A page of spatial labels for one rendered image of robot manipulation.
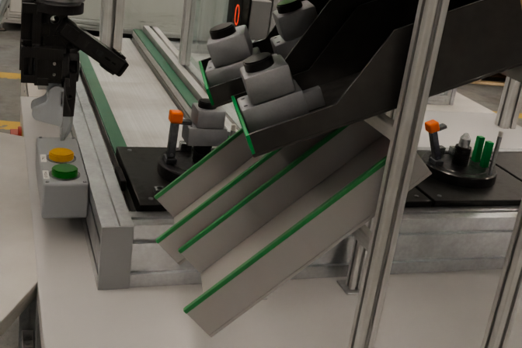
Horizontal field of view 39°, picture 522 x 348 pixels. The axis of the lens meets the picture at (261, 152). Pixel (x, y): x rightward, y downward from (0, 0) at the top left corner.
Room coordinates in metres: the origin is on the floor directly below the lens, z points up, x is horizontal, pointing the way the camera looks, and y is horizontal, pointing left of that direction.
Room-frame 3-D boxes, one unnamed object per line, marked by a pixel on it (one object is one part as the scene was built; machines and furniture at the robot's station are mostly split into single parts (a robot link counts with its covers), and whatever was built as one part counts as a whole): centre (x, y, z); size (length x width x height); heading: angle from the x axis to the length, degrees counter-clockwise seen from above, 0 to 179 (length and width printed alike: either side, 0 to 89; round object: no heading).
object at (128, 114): (1.43, 0.18, 0.91); 0.84 x 0.28 x 0.10; 21
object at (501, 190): (1.32, -0.37, 1.01); 0.24 x 0.24 x 0.13; 21
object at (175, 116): (1.12, 0.14, 1.04); 0.04 x 0.02 x 0.08; 111
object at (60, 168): (1.08, 0.30, 0.96); 0.04 x 0.04 x 0.02
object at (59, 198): (1.14, 0.33, 0.93); 0.21 x 0.07 x 0.06; 21
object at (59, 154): (1.14, 0.33, 0.96); 0.04 x 0.04 x 0.02
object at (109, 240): (1.34, 0.34, 0.91); 0.89 x 0.06 x 0.11; 21
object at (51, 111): (1.05, 0.32, 1.07); 0.06 x 0.03 x 0.09; 111
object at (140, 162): (1.14, 0.10, 0.96); 0.24 x 0.24 x 0.02; 21
